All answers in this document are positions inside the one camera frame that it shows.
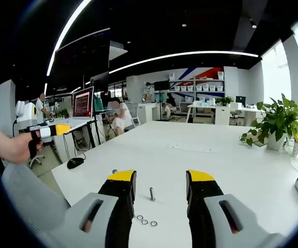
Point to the person's left hand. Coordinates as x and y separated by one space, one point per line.
12 147

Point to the white standing desk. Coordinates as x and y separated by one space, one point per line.
63 139

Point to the white cabinet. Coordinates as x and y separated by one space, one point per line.
145 113

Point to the white power strip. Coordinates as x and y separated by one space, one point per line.
295 149

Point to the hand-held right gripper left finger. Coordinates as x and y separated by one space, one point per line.
112 206

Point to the large potted plant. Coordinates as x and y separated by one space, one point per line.
277 121

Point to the black monitor on stand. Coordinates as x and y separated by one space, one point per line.
161 85

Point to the red screen monitor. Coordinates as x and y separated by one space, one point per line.
83 102

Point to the slim threaded steel stud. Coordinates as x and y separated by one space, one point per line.
151 192

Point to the grey mesh office chair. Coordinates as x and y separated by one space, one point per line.
30 201

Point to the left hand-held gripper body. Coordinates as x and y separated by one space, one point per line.
26 112

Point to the white office desk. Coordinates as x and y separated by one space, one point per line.
221 113

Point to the row of white storage bins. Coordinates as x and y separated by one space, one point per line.
198 88

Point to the black computer mouse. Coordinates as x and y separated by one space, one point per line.
75 162

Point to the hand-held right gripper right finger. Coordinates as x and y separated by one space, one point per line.
206 206

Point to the metal storage shelf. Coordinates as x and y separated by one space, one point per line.
195 103

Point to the dark computer monitor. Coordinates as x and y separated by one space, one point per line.
240 100

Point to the small potted plant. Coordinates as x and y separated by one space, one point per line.
224 100

